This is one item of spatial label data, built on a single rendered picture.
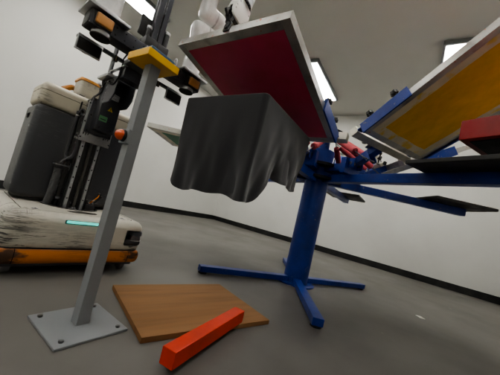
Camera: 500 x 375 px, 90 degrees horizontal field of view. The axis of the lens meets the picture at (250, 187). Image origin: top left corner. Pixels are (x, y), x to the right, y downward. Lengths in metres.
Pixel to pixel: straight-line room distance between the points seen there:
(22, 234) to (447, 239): 5.34
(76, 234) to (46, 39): 3.78
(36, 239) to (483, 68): 2.17
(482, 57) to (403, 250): 4.14
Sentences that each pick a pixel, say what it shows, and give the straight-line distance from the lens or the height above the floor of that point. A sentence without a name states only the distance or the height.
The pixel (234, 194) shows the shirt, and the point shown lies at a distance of 0.95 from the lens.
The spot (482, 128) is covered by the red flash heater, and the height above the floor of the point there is 1.05.
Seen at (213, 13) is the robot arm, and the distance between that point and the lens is 1.70.
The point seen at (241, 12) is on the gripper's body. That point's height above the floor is 1.29.
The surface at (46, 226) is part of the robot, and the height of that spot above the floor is 0.22.
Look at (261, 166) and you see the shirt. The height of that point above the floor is 0.68.
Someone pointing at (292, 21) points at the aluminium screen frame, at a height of 1.18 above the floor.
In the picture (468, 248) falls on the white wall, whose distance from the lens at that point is 5.45.
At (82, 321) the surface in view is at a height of 0.02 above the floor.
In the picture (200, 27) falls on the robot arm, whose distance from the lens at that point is 1.63.
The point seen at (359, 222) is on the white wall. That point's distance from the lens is 5.47.
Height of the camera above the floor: 0.51
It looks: 5 degrees up
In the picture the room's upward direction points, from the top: 14 degrees clockwise
